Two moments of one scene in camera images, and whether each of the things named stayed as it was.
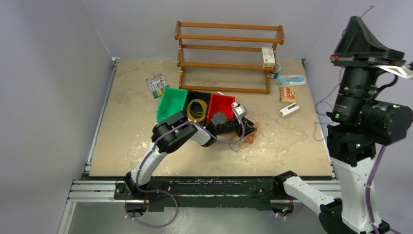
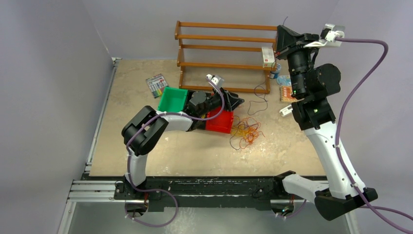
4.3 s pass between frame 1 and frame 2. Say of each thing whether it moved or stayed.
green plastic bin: stayed
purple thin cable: moved
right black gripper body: moved
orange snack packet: stayed
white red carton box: stayed
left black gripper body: moved
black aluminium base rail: stayed
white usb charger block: stayed
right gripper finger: moved
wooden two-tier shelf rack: stayed
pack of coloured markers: stayed
